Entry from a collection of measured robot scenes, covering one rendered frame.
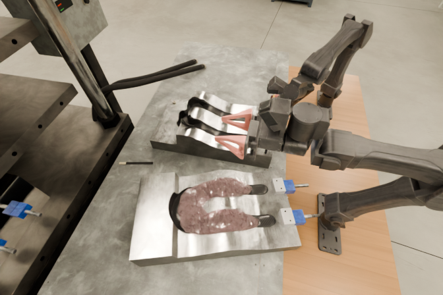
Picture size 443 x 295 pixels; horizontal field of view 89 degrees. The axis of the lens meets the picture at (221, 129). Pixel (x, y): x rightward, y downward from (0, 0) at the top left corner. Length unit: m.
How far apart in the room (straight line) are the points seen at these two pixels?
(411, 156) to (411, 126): 2.17
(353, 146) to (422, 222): 1.68
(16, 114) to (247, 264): 0.93
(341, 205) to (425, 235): 1.41
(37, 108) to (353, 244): 1.17
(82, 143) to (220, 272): 0.80
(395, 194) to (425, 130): 2.13
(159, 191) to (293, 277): 0.49
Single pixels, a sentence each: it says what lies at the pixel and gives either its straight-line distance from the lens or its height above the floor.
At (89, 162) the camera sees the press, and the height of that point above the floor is 0.79.
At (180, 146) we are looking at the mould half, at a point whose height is 0.85.
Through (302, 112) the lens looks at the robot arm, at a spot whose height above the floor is 1.30.
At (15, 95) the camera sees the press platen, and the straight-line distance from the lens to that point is 1.15.
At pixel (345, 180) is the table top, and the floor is 0.80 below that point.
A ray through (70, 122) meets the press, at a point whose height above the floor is 0.78.
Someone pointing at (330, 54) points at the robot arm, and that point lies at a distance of 0.85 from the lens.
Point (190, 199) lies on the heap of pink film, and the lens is 0.78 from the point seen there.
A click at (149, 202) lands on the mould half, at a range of 0.79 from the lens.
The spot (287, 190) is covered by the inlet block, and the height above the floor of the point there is 0.87.
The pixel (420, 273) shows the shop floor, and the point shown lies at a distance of 2.02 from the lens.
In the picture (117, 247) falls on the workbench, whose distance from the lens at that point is 0.90.
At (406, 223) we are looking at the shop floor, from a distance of 2.11.
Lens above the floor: 1.61
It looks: 51 degrees down
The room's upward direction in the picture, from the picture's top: straight up
